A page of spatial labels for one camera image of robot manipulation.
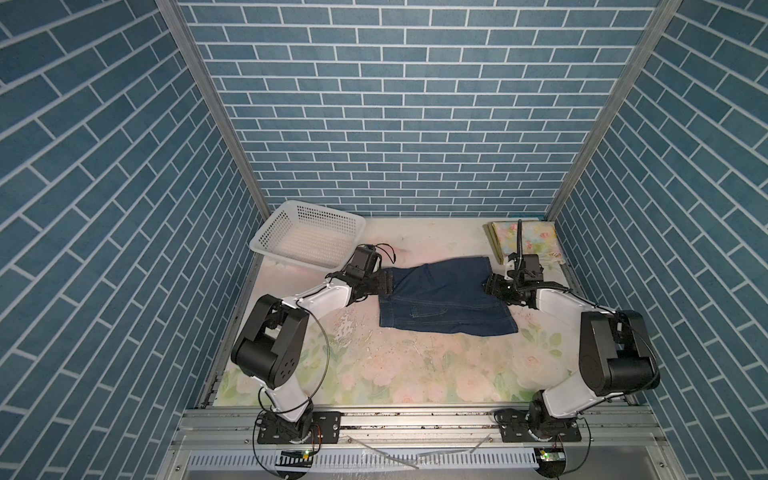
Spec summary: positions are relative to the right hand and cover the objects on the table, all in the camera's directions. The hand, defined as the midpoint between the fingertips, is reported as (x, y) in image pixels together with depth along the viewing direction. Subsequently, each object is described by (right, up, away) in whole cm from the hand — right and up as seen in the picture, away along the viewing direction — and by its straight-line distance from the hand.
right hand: (489, 283), depth 96 cm
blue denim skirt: (-14, -5, +3) cm, 15 cm away
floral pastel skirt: (+22, +15, +14) cm, 30 cm away
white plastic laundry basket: (-64, +16, +18) cm, 68 cm away
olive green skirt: (+7, +14, +17) cm, 23 cm away
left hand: (-34, +1, -2) cm, 34 cm away
